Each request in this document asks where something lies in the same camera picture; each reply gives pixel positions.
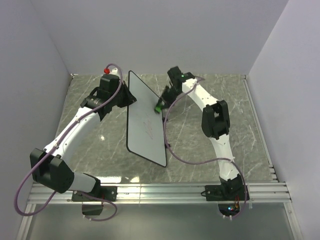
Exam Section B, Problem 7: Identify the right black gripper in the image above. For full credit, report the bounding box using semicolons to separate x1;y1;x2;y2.
155;86;181;112

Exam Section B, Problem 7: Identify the green whiteboard eraser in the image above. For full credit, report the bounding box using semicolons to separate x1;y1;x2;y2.
154;102;163;114

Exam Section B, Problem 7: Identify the white whiteboard black frame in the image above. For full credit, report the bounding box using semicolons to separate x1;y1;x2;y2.
126;70;167;168

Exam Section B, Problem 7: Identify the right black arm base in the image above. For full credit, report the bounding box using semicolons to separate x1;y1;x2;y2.
200;183;245;202

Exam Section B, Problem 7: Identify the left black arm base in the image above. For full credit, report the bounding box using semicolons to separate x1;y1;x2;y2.
71;186;118;202

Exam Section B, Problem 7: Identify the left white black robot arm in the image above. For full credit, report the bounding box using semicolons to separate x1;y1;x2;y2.
30;73;136;201

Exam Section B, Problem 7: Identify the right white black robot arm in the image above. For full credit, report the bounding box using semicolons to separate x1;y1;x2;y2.
154;66;248;201

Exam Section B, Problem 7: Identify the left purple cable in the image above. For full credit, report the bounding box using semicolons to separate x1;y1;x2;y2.
15;63;125;223

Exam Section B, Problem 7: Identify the purple cable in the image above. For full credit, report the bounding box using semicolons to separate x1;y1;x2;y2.
161;76;248;221
15;63;125;223

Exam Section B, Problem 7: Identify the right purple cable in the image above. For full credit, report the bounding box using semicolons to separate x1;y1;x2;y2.
161;76;248;221

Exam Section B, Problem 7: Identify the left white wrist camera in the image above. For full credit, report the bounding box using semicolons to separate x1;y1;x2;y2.
104;67;119;76

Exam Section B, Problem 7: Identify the right side aluminium rail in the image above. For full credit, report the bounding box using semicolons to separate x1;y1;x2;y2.
241;74;279;182

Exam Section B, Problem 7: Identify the aluminium mounting rail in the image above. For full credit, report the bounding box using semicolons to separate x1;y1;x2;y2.
27;182;292;205

